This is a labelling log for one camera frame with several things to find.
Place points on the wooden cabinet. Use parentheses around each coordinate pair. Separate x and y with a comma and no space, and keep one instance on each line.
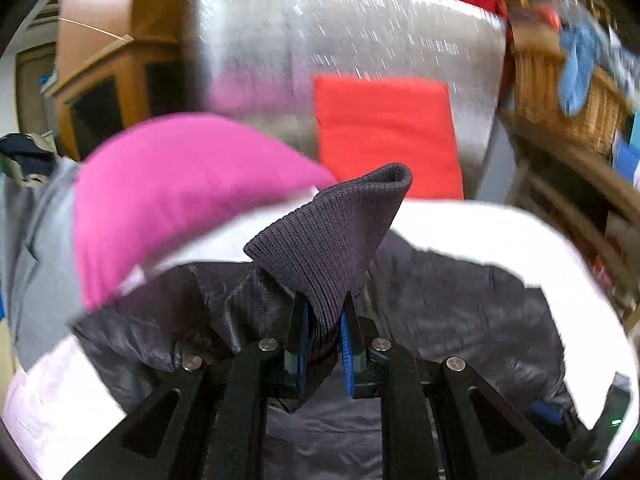
(125,60)

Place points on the wicker basket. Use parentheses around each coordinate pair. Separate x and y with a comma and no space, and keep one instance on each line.
(545,90)

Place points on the dark grey jacket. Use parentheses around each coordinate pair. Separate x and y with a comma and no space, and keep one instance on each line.
(325,240)

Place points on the pink pillow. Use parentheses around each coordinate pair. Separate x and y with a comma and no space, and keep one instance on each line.
(190,185)

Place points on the light blue cloth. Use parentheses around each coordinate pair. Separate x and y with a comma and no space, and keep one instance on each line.
(577,65)

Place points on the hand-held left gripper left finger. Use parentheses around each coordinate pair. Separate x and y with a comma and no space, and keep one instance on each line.
(301,360)

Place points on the wooden door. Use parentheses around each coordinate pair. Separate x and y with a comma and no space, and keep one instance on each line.
(32,85)

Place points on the red pillow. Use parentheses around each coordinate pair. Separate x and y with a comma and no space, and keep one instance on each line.
(385,130)

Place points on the dark navy garment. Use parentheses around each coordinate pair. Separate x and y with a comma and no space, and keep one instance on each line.
(22,152)

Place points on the silver foil mat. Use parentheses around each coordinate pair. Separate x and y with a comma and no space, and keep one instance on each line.
(350,35)

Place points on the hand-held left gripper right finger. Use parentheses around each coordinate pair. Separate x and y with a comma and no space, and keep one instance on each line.
(346,355)

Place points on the white bed sheet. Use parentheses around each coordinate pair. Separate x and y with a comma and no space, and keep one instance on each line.
(475,230)

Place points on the grey garment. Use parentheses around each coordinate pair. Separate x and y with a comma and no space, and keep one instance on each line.
(35,260)

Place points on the wooden shelf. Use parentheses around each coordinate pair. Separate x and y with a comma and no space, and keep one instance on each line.
(575,195)

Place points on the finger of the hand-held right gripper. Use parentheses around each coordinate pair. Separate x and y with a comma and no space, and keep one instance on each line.
(547,411)

